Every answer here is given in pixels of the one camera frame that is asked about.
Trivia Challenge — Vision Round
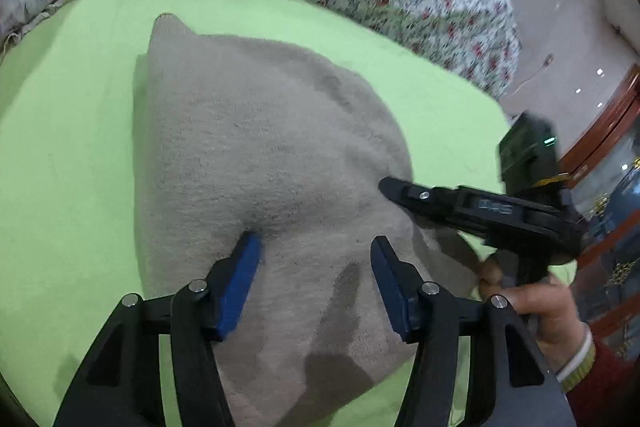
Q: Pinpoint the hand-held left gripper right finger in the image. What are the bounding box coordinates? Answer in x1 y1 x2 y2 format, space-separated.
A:
370 236 576 427

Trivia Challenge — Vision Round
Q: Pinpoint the person's right hand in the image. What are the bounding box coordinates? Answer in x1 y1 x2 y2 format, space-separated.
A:
477 253 593 370

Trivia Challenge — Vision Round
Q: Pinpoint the beige patterned knit sweater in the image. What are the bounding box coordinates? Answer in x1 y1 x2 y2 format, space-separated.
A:
132 13 483 427

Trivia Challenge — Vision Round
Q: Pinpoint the wooden glass cabinet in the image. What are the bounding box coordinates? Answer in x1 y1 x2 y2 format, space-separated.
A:
557 64 640 358

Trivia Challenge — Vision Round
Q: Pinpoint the lime green bed sheet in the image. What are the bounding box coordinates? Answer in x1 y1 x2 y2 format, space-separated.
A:
0 0 576 427

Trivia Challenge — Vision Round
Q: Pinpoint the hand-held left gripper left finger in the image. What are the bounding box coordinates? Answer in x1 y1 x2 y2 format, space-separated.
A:
52 231 263 427

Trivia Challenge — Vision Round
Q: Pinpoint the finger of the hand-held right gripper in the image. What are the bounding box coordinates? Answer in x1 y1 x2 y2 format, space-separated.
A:
378 176 547 241

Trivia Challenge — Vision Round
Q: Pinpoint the person's right forearm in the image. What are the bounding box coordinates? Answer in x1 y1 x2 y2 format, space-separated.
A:
554 323 640 427

